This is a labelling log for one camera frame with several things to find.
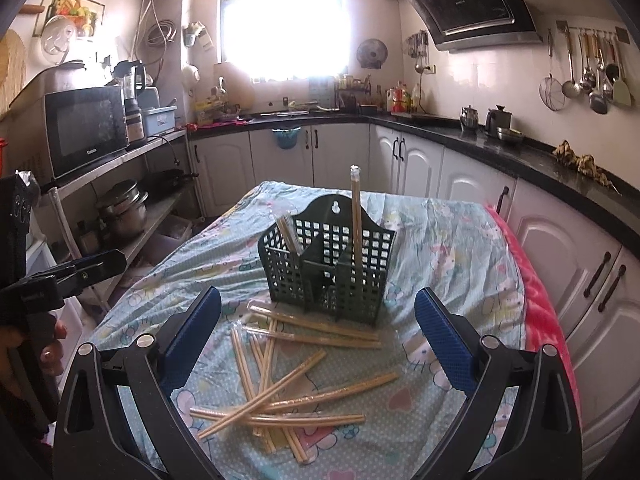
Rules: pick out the wall utensil rail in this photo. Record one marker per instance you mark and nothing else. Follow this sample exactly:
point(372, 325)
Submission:
point(562, 26)

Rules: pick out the stack of steel pots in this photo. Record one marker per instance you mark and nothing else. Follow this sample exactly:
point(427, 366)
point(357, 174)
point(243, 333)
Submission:
point(120, 205)

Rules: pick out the red plastic container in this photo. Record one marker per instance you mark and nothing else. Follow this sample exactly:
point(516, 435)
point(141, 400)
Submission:
point(2, 152)

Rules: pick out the white wall holder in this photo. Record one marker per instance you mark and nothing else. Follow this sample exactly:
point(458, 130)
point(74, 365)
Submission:
point(195, 35)

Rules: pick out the ginger root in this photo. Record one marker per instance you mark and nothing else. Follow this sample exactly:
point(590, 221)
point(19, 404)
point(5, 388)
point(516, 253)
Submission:
point(582, 162)

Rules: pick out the person's left hand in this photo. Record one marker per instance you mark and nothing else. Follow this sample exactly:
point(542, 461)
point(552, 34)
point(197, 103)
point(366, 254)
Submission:
point(56, 332)

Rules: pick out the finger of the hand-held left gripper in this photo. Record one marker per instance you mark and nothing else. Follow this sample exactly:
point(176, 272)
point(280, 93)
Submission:
point(100, 265)

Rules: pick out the framed fruit picture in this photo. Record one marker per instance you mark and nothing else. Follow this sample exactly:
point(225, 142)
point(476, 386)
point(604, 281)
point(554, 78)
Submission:
point(75, 10)

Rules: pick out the clear plastic storage box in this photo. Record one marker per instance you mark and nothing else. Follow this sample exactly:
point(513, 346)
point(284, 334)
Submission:
point(177, 227)

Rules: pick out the pink fleece blanket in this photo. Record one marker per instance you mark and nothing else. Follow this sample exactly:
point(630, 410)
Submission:
point(540, 300)

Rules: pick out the bamboo chopstick pair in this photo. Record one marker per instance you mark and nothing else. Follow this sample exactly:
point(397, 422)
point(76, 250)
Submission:
point(287, 232)
point(356, 220)

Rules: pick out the blue plastic bin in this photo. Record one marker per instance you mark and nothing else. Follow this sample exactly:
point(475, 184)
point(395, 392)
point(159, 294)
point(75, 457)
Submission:
point(159, 121)

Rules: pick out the dark green plastic utensil basket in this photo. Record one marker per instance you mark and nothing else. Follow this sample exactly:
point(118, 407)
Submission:
point(315, 212)

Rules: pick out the hanging kitchen tools bunch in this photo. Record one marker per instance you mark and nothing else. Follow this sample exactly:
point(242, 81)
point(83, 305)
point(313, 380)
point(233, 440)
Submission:
point(417, 47)

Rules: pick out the yellow oil bottle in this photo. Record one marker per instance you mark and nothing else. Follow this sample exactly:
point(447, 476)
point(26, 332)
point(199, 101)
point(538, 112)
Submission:
point(415, 99)

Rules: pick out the small wall fan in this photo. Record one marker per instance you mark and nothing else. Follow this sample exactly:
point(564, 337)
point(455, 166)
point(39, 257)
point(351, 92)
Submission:
point(371, 53)

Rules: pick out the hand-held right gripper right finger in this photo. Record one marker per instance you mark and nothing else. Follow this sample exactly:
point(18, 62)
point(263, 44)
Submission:
point(445, 340)

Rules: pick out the black microwave oven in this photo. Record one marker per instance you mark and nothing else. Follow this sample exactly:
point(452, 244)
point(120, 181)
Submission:
point(82, 130)

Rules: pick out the steel slotted turner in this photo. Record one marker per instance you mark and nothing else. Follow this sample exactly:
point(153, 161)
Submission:
point(597, 102)

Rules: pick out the metal shelf rack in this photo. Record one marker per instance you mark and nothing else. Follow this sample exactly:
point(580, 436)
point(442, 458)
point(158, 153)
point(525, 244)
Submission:
point(160, 139)

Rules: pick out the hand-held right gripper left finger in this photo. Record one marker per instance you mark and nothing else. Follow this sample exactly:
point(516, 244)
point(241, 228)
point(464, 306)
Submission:
point(192, 335)

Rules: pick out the white wall outlet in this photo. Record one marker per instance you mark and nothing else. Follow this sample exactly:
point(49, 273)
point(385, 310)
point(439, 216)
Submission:
point(430, 69)

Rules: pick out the kitchen window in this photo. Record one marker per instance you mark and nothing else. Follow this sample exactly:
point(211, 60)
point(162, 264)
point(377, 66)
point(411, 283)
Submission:
point(285, 20)

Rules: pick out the beige cutting board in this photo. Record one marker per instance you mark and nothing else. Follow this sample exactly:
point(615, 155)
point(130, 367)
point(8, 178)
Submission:
point(232, 87)

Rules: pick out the large steel pot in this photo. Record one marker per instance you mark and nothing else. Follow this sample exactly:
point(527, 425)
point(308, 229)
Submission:
point(75, 77)

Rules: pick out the black blender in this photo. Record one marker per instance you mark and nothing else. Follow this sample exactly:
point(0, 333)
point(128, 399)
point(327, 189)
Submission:
point(132, 115)

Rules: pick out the steel ladle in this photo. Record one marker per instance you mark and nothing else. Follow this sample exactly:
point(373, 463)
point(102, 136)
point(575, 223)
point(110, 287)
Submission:
point(571, 87)

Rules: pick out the bunch of bamboo chopsticks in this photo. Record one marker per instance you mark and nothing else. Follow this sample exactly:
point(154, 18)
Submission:
point(270, 405)

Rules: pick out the wooden rolling pin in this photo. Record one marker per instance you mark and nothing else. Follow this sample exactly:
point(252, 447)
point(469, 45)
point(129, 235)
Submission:
point(32, 8)

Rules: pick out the woven bamboo tray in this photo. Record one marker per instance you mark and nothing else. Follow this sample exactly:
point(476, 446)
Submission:
point(10, 70)

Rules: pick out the red label oil bottle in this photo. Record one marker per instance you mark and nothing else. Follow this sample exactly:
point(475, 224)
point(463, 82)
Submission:
point(399, 100)

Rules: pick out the yellow packet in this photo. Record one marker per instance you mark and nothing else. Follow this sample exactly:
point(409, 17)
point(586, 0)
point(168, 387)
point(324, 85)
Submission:
point(212, 110)

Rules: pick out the blue hanging waste bin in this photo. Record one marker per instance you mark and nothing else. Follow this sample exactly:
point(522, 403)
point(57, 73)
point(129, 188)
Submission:
point(286, 140)

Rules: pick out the small steel teapot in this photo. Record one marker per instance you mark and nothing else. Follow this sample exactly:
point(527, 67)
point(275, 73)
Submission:
point(469, 119)

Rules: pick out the hanging glass pot lid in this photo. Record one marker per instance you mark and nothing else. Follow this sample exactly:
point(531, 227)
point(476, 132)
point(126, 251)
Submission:
point(59, 35)

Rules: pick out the steel kettle black lid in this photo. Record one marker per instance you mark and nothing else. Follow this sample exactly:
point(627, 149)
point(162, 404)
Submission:
point(497, 120)

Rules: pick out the black stone countertop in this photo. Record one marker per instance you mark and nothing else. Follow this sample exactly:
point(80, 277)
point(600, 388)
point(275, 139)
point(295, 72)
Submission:
point(475, 142)

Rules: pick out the black range hood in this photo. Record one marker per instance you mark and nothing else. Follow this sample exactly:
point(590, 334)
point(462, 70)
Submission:
point(470, 5)

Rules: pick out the cartoon cat printed tablecloth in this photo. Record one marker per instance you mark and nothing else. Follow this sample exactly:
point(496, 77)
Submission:
point(440, 240)

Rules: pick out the steel bowl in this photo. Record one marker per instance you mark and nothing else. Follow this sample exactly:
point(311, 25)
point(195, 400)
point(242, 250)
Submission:
point(510, 135)

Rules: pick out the steel serving spoon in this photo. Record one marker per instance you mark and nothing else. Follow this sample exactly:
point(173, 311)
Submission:
point(588, 77)

